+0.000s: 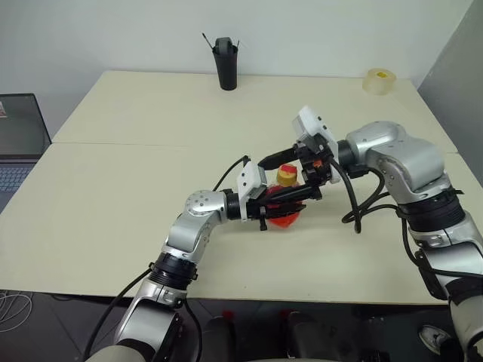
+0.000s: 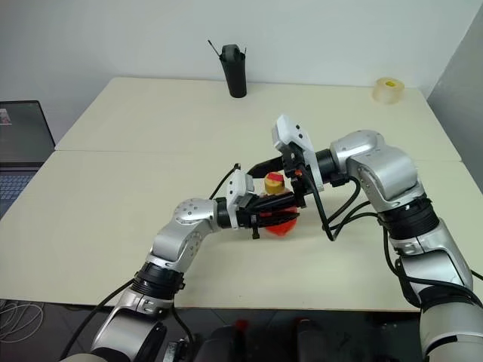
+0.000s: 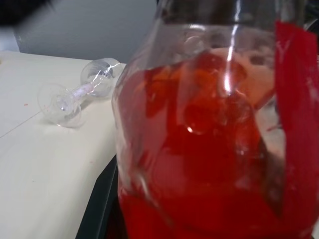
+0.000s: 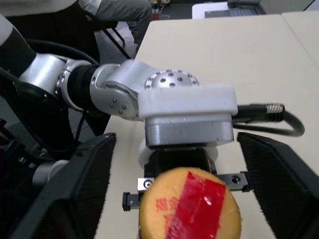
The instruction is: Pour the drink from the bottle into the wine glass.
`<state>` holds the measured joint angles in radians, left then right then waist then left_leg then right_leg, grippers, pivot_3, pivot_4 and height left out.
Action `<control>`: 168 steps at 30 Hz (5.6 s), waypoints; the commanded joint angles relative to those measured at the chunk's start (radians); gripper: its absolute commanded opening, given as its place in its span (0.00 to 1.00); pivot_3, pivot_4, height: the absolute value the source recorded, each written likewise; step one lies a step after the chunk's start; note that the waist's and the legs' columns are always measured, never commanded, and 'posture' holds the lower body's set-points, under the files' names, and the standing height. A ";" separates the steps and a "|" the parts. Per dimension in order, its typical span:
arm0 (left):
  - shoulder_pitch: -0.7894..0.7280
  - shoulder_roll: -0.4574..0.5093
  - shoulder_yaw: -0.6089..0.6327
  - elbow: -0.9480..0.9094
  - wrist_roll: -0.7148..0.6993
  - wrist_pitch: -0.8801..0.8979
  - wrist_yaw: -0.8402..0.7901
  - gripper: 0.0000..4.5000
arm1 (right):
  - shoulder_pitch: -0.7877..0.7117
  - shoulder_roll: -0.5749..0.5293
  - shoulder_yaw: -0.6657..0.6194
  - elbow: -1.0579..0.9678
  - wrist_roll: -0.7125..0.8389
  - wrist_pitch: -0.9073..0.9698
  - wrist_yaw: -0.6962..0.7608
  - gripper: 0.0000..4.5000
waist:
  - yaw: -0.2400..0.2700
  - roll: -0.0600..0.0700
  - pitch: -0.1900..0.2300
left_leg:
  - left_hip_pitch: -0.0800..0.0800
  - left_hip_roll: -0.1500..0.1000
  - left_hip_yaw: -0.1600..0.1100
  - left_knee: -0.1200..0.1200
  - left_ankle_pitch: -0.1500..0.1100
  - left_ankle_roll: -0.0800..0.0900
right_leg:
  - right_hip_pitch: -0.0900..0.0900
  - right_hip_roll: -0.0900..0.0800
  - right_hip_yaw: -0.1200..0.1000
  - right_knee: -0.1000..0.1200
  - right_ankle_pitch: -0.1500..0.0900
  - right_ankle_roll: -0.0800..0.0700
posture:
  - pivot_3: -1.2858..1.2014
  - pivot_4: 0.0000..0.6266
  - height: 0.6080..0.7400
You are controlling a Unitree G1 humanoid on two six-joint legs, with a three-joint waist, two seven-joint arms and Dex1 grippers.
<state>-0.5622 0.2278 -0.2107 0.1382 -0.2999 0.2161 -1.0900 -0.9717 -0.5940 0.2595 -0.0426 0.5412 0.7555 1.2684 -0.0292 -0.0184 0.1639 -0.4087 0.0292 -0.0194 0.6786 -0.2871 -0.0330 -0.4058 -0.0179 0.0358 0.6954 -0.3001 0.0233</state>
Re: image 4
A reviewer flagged small bottle with red drink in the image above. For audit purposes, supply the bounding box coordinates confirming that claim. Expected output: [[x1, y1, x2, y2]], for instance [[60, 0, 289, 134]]
[[138, 167, 242, 239]]

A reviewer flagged seated person in grey trousers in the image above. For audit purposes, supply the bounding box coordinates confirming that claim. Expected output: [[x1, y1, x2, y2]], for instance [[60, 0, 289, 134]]
[[78, 0, 153, 50]]

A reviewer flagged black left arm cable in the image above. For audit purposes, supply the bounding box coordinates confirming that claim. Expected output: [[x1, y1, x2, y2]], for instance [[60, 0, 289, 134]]
[[24, 39, 305, 138]]

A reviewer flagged black chair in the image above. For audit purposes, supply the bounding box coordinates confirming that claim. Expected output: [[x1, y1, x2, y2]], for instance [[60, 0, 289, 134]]
[[93, 21, 132, 59]]

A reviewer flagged dark grey laptop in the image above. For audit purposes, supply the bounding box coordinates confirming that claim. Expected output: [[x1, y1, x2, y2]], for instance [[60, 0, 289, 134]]
[[204, 0, 262, 18]]

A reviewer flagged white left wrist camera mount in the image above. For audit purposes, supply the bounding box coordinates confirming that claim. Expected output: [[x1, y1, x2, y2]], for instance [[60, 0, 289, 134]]
[[138, 84, 238, 172]]

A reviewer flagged dark robot torso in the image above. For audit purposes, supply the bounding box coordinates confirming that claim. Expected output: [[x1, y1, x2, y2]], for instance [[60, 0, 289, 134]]
[[0, 117, 75, 239]]

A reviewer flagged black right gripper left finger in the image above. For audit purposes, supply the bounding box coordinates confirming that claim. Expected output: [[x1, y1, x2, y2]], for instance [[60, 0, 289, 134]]
[[8, 132, 117, 239]]

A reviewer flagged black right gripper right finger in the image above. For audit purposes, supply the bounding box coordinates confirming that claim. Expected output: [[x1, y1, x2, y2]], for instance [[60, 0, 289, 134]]
[[237, 132, 319, 239]]

